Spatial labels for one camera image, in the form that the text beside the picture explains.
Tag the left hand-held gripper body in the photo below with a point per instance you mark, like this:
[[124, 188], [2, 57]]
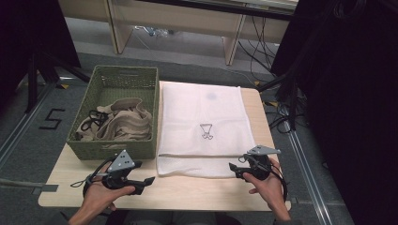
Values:
[[121, 164]]

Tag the black curtain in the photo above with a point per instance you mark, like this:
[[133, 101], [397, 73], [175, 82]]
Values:
[[350, 93], [28, 28]]

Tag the clear plastic wrap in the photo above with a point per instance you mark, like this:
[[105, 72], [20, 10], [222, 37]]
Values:
[[155, 31]]

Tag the person's right hand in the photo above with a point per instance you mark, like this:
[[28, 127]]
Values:
[[270, 187]]

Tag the beige garment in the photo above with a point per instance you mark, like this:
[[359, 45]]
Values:
[[128, 125]]

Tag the white mesh laundry bag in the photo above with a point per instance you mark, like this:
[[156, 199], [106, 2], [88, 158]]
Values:
[[200, 109]]

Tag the person's left hand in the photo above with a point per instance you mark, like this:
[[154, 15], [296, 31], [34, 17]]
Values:
[[100, 198]]

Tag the metal floor rail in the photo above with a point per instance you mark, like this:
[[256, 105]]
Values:
[[18, 131], [305, 168]]

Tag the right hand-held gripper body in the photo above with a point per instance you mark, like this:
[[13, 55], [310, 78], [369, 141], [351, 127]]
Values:
[[259, 165]]

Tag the green woven basket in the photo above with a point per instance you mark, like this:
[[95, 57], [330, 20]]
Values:
[[125, 84]]

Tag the black metal stand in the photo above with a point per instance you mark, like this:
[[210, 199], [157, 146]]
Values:
[[32, 84], [292, 103]]

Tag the grey floor strip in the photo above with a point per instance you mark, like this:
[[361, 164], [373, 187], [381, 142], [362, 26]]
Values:
[[28, 185]]

